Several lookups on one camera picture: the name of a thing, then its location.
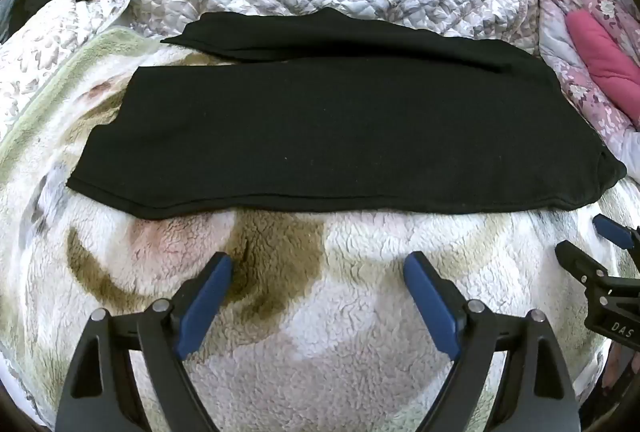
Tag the black pants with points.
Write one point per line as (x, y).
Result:
(325, 137)

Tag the pink floral comforter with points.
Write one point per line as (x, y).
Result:
(600, 52)

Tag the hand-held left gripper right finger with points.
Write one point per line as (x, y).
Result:
(431, 299)

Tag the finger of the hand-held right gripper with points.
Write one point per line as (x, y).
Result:
(614, 232)
(580, 259)

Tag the floral fleece blanket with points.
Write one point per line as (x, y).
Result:
(350, 292)

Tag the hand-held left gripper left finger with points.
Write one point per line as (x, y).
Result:
(207, 302)

